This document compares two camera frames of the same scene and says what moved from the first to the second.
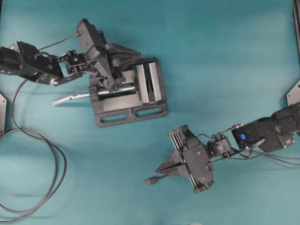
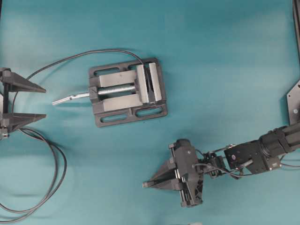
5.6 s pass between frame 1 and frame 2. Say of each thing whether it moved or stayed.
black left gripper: moved
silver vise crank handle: stayed
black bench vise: stayed
